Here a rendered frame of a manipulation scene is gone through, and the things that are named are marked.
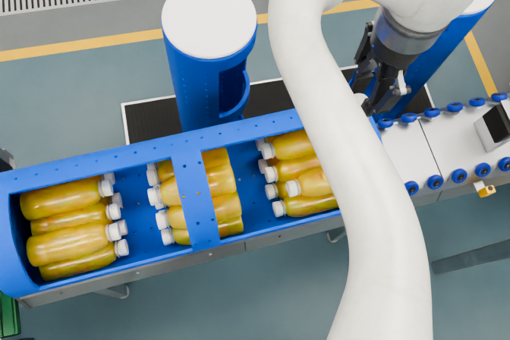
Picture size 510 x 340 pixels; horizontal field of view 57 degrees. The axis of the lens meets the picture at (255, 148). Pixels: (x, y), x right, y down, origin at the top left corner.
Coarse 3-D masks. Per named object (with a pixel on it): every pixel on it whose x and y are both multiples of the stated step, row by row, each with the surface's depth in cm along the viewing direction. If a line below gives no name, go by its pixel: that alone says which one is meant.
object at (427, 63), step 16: (464, 16) 146; (480, 16) 150; (448, 32) 154; (464, 32) 156; (432, 48) 163; (448, 48) 164; (416, 64) 173; (432, 64) 173; (352, 80) 232; (416, 80) 185; (368, 96) 232; (384, 112) 212; (400, 112) 220
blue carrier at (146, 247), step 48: (144, 144) 108; (192, 144) 105; (240, 144) 127; (0, 192) 98; (144, 192) 126; (192, 192) 100; (240, 192) 129; (0, 240) 95; (144, 240) 121; (192, 240) 104; (240, 240) 112; (0, 288) 98; (48, 288) 104
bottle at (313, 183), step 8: (320, 168) 115; (304, 176) 114; (312, 176) 114; (320, 176) 114; (296, 184) 114; (304, 184) 113; (312, 184) 113; (320, 184) 113; (328, 184) 114; (304, 192) 114; (312, 192) 114; (320, 192) 114; (328, 192) 115
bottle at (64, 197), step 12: (84, 180) 109; (24, 192) 107; (36, 192) 107; (48, 192) 107; (60, 192) 107; (72, 192) 107; (84, 192) 108; (96, 192) 109; (24, 204) 105; (36, 204) 106; (48, 204) 106; (60, 204) 107; (72, 204) 107; (84, 204) 108; (24, 216) 106; (36, 216) 107; (48, 216) 109
